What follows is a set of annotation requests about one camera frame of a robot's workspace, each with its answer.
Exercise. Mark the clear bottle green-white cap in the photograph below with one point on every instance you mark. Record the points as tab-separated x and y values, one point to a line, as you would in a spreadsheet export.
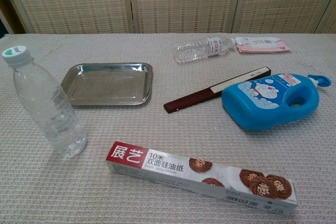
47	108

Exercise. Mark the clear bottle red label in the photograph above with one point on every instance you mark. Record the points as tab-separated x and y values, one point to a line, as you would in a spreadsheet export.
194	51

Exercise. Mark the bamboo folding screen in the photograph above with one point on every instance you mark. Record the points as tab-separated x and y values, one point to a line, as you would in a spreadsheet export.
183	3

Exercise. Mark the blue detergent pump bottle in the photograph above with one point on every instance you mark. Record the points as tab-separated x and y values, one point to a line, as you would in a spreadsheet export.
252	113

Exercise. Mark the beige woven tablecloth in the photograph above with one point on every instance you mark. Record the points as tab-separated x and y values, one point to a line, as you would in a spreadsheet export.
131	124

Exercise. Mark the baking paper box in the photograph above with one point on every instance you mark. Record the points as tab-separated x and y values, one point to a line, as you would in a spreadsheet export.
168	171

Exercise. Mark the pink wet wipes pack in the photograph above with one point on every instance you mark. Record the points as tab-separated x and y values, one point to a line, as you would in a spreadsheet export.
262	45

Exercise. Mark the square stainless steel tray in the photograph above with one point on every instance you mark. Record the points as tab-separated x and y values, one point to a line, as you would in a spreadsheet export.
105	87

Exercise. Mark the dark red folded fan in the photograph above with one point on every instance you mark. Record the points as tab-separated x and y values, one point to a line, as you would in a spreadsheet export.
194	99

